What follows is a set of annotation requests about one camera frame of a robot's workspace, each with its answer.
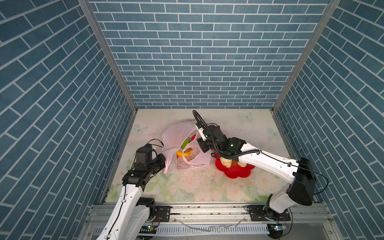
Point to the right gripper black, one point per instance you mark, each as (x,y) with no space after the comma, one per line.
(201,142)

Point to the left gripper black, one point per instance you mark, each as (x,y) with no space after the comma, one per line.
(160,157)

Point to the beige fake fruit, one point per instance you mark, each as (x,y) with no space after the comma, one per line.
(226,162)

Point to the yellow fake banana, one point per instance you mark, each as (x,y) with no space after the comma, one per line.
(181,154)

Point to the pink plastic bag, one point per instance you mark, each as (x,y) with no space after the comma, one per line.
(173,137)

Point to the pale yellow fake pear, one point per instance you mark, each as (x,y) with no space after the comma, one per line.
(243,165)

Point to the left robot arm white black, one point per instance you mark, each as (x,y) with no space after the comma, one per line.
(132,210)

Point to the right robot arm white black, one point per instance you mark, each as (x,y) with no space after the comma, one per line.
(299,175)

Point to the green red fake fruit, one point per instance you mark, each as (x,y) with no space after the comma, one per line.
(187,141)

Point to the red flower-shaped plate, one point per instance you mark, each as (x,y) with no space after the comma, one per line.
(235,171)

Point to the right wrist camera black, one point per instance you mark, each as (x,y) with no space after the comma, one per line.
(212,131)

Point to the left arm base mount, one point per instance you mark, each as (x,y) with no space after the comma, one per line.
(160,214)

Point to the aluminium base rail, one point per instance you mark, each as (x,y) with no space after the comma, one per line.
(223,221)

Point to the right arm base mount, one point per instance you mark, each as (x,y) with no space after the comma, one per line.
(259,214)

